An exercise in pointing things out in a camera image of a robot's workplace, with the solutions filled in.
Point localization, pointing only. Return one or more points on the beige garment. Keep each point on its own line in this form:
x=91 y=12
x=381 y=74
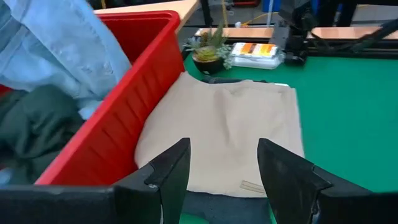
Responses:
x=224 y=124

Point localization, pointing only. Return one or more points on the orange and white card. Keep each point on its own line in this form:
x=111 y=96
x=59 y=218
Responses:
x=255 y=53

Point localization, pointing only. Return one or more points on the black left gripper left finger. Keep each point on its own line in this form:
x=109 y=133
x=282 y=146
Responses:
x=164 y=186

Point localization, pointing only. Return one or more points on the white paper tag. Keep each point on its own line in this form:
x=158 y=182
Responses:
x=281 y=84

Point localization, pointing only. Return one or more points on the light wood table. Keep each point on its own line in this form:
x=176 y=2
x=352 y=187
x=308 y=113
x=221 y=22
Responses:
x=161 y=7

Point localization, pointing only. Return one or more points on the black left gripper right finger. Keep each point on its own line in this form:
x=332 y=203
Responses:
x=289 y=193

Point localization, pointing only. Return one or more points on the red plastic laundry bin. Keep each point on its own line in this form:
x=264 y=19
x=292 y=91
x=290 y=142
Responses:
x=124 y=124

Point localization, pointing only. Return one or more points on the dark blue denim jeans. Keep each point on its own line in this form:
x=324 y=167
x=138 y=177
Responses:
x=224 y=208

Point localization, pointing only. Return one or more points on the small artificial potted plant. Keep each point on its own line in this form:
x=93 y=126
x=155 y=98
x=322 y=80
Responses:
x=208 y=53

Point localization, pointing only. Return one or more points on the pale blue denim garment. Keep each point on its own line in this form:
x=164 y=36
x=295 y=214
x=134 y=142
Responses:
x=62 y=46

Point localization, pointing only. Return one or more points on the green table mat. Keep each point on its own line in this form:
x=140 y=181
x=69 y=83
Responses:
x=348 y=118

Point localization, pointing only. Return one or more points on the black table leg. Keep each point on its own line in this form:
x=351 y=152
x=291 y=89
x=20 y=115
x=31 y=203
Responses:
x=206 y=12

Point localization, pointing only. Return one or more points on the dark green garment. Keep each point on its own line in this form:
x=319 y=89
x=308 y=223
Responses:
x=37 y=130

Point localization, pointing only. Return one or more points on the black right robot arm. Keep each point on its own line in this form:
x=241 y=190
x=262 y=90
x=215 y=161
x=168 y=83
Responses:
x=292 y=34

